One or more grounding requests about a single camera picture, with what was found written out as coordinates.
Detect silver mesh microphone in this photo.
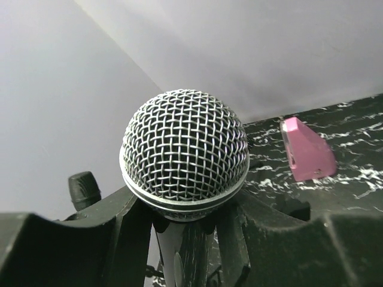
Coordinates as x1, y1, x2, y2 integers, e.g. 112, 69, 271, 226
119, 89, 250, 286

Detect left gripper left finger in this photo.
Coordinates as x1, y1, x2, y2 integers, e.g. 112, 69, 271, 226
1, 188, 151, 286

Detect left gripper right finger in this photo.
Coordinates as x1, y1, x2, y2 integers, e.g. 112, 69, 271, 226
216, 193, 382, 286

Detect round base stand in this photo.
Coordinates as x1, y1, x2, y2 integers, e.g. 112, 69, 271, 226
68, 171, 102, 212

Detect pink wedge block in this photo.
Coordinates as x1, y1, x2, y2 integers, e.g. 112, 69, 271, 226
280, 117, 337, 182

